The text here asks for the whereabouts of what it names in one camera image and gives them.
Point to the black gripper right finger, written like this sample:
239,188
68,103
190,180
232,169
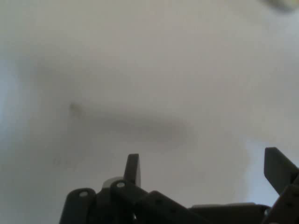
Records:
282,172

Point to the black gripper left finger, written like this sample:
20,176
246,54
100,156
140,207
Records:
130,205

